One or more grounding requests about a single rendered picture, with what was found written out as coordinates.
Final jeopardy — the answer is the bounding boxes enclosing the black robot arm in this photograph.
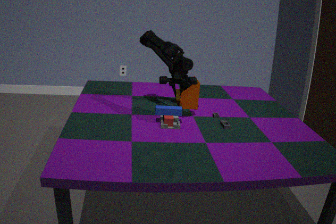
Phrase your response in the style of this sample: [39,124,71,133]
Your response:
[140,30,194,90]

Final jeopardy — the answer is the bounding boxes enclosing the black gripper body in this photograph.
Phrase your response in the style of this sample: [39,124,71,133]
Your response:
[159,67,197,85]

